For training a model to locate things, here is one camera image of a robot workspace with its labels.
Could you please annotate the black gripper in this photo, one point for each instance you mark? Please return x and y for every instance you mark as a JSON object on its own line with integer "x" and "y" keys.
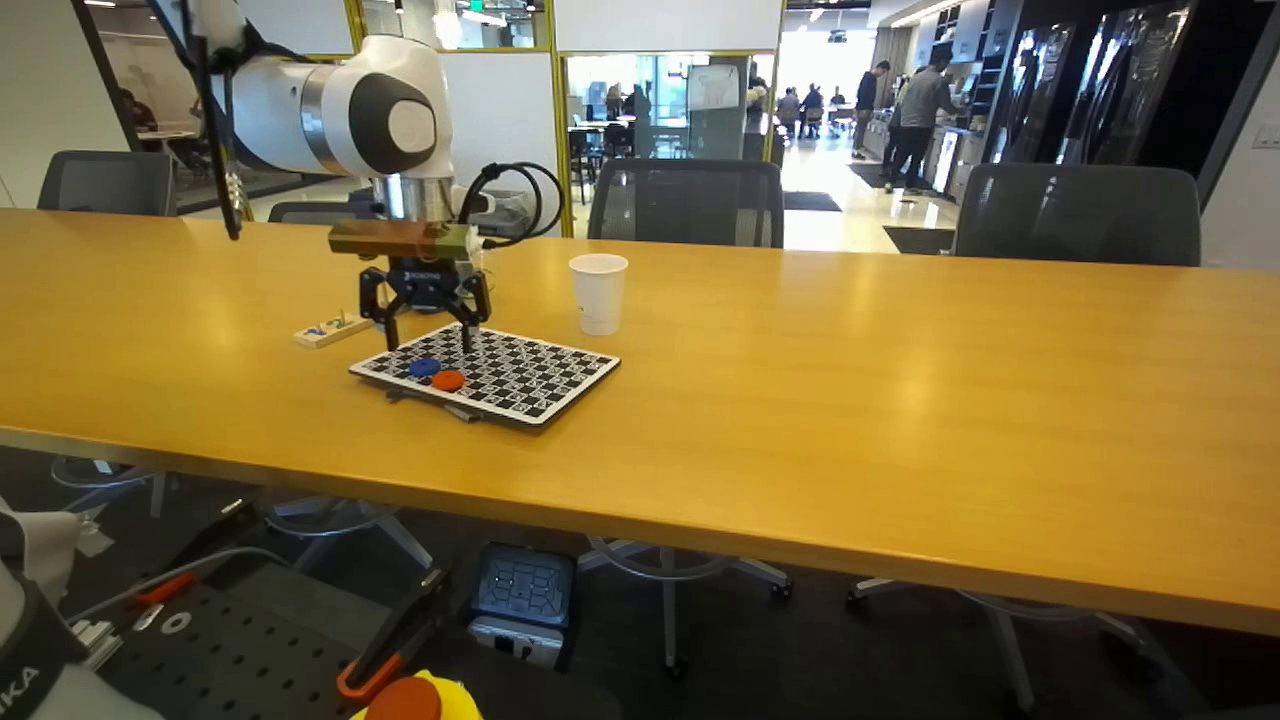
{"x": 425, "y": 282}

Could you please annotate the blue disc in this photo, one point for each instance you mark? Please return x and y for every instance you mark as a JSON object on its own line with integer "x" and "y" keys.
{"x": 425, "y": 364}

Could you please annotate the orange disc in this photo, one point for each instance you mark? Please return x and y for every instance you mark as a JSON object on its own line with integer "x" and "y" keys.
{"x": 449, "y": 382}

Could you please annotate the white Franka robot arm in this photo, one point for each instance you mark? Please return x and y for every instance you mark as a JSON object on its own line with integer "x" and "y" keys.
{"x": 304, "y": 112}

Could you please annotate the white black robot base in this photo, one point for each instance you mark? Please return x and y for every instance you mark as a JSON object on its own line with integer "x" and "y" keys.
{"x": 21, "y": 665}

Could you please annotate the wooden number puzzle strip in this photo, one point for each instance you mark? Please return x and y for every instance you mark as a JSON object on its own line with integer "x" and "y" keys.
{"x": 333, "y": 325}

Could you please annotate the gray board support piece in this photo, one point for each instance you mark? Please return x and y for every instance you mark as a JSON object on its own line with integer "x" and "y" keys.
{"x": 457, "y": 410}

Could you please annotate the white paper cup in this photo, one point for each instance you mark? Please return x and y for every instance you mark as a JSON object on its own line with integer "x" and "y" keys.
{"x": 598, "y": 302}

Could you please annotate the office chair base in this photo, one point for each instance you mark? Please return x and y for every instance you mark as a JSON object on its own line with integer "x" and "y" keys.
{"x": 407, "y": 541}
{"x": 158, "y": 492}

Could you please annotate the gray floor power box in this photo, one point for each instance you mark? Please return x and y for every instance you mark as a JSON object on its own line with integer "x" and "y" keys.
{"x": 521, "y": 594}

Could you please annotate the black angled bar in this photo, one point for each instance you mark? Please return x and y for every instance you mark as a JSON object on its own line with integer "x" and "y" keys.
{"x": 220, "y": 535}

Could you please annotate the white hanging panel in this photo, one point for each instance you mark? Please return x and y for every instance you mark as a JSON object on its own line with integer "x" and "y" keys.
{"x": 301, "y": 23}
{"x": 665, "y": 27}

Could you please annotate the black orange clamp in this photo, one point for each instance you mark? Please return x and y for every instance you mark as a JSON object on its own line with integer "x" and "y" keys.
{"x": 403, "y": 625}

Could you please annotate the black office chair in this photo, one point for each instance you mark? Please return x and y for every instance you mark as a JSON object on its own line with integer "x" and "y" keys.
{"x": 999, "y": 625}
{"x": 669, "y": 584}

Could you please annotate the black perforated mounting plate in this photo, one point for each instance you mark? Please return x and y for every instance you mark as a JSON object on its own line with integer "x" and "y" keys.
{"x": 253, "y": 652}

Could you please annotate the yellow red emergency stop button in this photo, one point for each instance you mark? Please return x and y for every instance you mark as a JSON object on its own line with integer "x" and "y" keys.
{"x": 413, "y": 701}

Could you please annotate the dark floor mat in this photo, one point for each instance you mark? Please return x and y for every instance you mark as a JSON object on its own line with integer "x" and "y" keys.
{"x": 923, "y": 240}
{"x": 815, "y": 201}

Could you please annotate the person in dark clothes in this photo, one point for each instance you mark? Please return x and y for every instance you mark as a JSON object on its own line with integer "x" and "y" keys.
{"x": 865, "y": 101}

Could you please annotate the person in blue-gray shirt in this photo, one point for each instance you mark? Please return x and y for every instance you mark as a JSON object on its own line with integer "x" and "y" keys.
{"x": 923, "y": 122}

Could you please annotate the black glass door refrigerators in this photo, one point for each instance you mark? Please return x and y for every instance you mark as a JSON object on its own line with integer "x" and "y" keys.
{"x": 1121, "y": 83}

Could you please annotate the brown wrist camera box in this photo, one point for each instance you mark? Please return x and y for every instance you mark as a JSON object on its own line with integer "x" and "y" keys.
{"x": 403, "y": 240}

